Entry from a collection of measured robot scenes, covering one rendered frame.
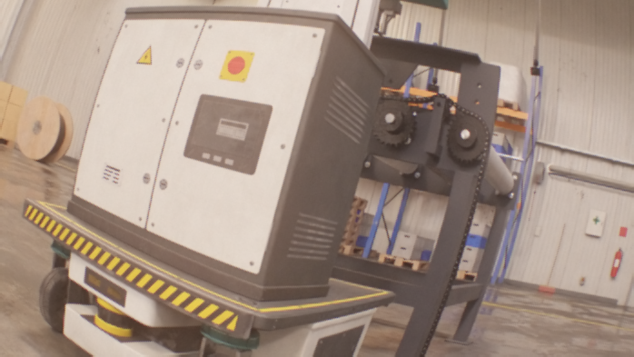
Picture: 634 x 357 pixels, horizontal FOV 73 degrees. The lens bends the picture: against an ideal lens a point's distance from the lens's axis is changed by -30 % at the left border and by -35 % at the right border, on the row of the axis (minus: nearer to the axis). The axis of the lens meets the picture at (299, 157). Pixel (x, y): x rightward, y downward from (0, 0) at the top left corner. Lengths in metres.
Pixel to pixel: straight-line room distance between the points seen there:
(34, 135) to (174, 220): 7.39
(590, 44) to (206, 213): 11.25
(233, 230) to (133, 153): 0.29
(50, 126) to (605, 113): 10.49
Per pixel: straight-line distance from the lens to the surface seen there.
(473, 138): 1.88
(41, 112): 8.42
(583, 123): 11.31
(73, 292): 1.31
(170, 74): 1.17
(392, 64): 2.16
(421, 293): 1.92
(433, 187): 2.97
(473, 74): 2.03
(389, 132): 2.01
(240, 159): 1.04
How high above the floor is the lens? 0.49
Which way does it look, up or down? 5 degrees up
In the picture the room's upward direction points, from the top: 15 degrees clockwise
